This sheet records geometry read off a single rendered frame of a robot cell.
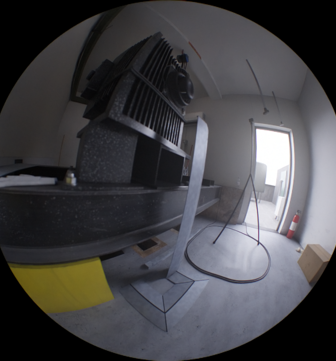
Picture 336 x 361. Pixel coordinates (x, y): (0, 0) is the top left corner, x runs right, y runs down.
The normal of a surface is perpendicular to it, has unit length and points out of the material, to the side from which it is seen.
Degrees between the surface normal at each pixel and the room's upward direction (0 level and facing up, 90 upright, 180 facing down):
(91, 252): 0
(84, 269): 90
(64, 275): 90
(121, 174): 90
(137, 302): 10
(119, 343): 0
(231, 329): 0
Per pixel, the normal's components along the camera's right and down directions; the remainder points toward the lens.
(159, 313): 0.04, -0.98
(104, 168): 0.77, 0.17
